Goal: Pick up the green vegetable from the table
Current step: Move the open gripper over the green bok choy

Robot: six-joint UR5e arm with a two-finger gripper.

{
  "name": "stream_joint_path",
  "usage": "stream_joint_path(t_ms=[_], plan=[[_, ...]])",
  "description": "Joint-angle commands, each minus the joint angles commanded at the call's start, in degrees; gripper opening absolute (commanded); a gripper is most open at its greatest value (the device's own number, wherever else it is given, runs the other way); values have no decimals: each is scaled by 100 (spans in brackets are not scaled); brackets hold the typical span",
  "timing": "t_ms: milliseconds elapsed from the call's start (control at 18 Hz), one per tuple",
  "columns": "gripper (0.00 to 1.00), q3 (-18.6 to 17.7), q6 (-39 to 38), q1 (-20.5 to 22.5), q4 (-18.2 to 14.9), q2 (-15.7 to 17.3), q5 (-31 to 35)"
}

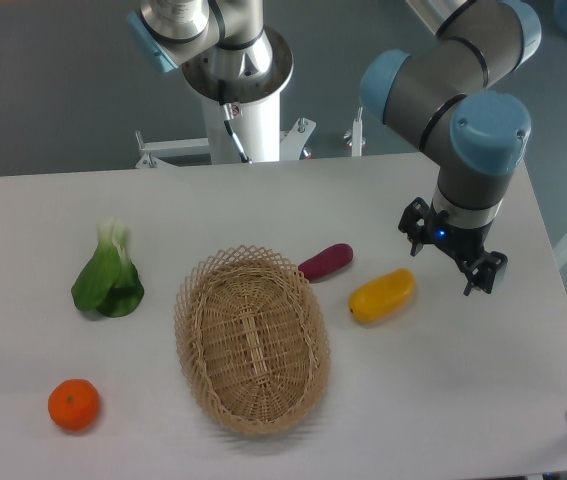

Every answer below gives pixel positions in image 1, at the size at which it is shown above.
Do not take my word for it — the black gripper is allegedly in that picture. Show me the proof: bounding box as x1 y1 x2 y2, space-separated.
398 197 508 296

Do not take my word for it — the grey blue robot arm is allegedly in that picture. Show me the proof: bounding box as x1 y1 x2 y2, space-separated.
127 1 541 293

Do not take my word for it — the green bok choy vegetable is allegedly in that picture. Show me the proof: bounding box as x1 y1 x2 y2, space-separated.
71 218 145 318

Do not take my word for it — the yellow mango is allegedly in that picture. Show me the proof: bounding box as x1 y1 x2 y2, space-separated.
348 268 416 324

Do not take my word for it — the purple sweet potato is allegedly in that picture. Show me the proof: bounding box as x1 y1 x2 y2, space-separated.
298 243 354 282

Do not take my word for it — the woven wicker basket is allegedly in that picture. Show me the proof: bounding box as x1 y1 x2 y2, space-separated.
174 245 331 436

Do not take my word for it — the orange tangerine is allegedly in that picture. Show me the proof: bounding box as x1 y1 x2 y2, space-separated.
47 379 101 433

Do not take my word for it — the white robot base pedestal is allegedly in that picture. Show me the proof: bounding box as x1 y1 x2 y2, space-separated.
135 27 316 168

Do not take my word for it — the black cable on pedestal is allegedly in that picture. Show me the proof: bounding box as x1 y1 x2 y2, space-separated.
216 78 253 165

